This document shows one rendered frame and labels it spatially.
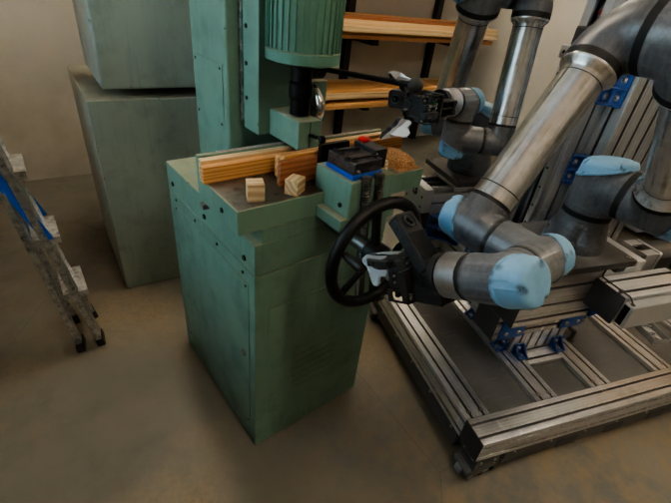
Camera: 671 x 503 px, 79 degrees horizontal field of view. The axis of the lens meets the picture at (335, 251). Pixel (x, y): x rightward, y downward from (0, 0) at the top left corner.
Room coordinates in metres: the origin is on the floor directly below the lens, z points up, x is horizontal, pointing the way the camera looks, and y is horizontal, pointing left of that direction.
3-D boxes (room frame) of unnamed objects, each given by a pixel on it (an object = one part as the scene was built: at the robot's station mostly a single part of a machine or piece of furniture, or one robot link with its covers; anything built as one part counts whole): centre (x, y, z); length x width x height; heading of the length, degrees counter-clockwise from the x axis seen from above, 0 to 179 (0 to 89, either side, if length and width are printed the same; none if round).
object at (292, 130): (1.07, 0.15, 0.99); 0.14 x 0.07 x 0.09; 42
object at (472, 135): (1.20, -0.32, 0.99); 0.11 x 0.08 x 0.11; 89
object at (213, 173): (1.10, 0.08, 0.92); 0.67 x 0.02 x 0.04; 132
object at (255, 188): (0.83, 0.20, 0.92); 0.04 x 0.04 x 0.04; 21
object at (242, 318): (1.14, 0.22, 0.35); 0.58 x 0.45 x 0.71; 42
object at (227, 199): (1.00, 0.03, 0.87); 0.61 x 0.30 x 0.06; 132
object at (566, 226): (0.98, -0.62, 0.87); 0.15 x 0.15 x 0.10
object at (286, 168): (0.99, 0.07, 0.93); 0.24 x 0.01 x 0.06; 132
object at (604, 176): (0.97, -0.63, 0.98); 0.13 x 0.12 x 0.14; 39
